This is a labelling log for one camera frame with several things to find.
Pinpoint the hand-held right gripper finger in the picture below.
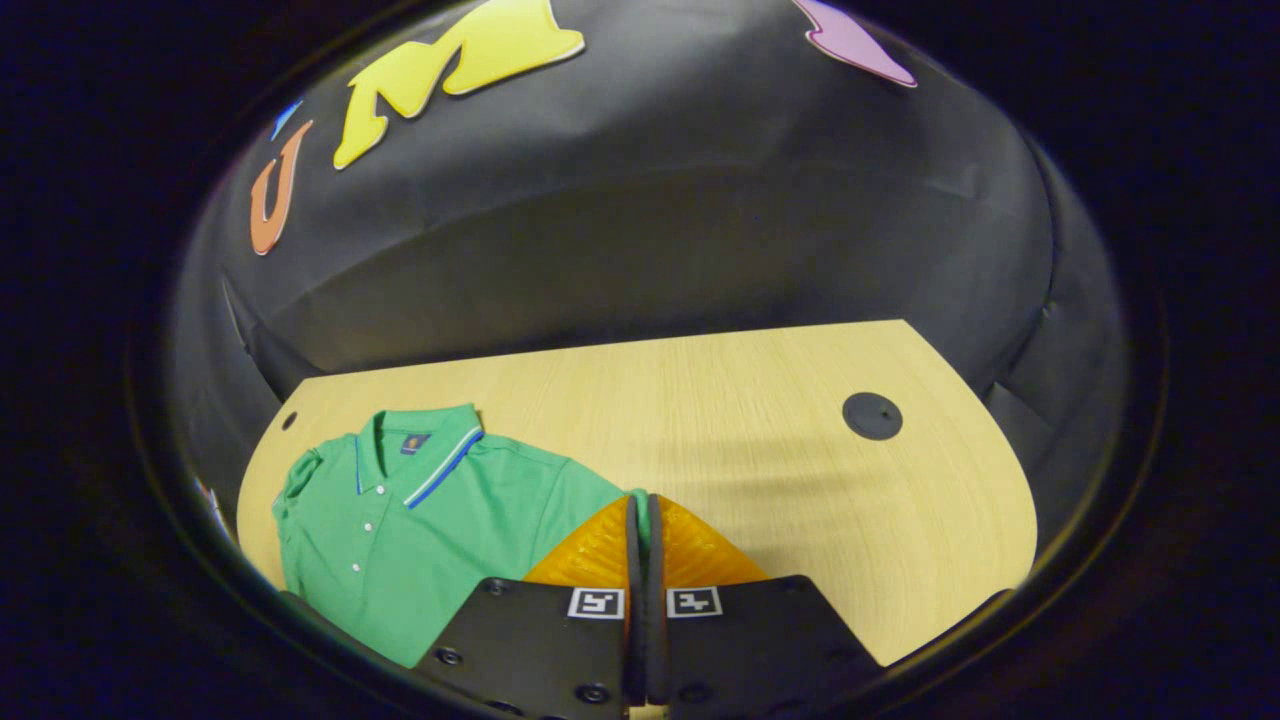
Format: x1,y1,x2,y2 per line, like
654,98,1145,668
645,493,886,720
412,493,643,720

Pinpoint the green T-shirt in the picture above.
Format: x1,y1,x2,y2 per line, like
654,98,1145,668
272,403,651,669

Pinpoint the black backdrop cloth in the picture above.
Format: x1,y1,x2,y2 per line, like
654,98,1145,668
165,0,1131,561

